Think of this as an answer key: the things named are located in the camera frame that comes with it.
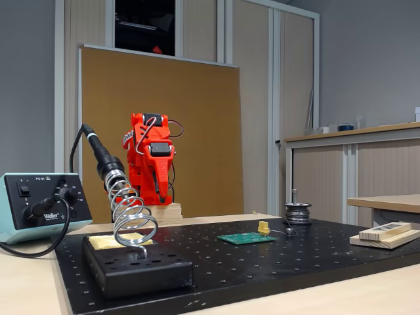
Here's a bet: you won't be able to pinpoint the black soldering iron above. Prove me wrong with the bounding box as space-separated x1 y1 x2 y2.
81 123 131 198

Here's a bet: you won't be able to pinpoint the green circuit board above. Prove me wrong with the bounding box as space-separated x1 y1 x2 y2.
216 231 277 246

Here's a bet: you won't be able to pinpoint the teal Weller soldering station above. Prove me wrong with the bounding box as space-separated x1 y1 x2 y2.
0 173 94 245

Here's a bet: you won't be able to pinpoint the wooden block with red parts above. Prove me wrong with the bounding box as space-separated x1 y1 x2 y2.
113 202 183 227

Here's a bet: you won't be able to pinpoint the metal spring iron holder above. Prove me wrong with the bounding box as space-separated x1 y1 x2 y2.
97 156 159 260

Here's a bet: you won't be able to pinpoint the yellow cleaning sponge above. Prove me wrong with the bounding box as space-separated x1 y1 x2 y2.
89 232 154 251

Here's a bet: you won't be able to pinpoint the black iron stand base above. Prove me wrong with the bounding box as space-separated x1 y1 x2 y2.
81 234 194 299

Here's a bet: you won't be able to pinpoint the tall beige cabinet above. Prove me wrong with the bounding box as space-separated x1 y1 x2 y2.
54 0 321 217

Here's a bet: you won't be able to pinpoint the yellow power connector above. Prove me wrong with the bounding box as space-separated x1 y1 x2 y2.
257 220 272 238

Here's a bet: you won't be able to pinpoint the black device red sticker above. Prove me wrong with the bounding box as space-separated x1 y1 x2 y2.
114 0 177 58

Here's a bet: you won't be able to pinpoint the black perforated breadboard plate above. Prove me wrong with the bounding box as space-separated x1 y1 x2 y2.
54 217 420 315

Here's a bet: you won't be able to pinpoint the grey leaning strips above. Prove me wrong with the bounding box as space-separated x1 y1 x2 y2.
306 90 315 131

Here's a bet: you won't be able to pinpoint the low cabinet wooden top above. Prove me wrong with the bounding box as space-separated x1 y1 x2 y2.
283 121 420 227

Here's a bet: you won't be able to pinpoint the wooden side desk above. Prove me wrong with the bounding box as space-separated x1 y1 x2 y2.
346 194 420 229

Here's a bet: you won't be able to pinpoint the printed Kapla wood plank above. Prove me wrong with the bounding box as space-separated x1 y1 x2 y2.
358 221 413 241

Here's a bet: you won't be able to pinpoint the plain wood plank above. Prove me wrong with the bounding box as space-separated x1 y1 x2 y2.
348 228 420 250

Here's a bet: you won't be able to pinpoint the thin solder wire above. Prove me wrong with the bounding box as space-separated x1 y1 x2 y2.
268 222 299 238

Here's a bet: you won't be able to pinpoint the solder wire spool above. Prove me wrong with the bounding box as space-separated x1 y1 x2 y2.
283 202 313 226

